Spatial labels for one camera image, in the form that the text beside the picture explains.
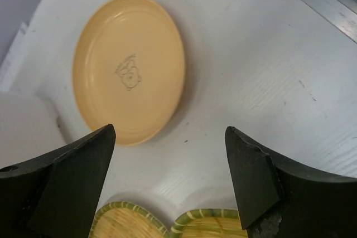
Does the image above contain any yellow plastic plate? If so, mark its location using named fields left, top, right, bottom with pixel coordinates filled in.
left=72, top=0, right=186, bottom=146

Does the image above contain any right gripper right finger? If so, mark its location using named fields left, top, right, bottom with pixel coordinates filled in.
left=225, top=127, right=356, bottom=237

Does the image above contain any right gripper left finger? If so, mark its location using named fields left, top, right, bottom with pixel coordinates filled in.
left=1, top=124, right=116, bottom=237

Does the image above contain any rectangular bamboo tray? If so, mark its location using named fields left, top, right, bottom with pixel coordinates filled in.
left=169, top=208, right=248, bottom=238

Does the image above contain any round bamboo tray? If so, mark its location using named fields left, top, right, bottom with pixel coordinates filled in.
left=89, top=201, right=169, bottom=238

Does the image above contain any white plastic bin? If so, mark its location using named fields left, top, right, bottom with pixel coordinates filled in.
left=1, top=92, right=65, bottom=168

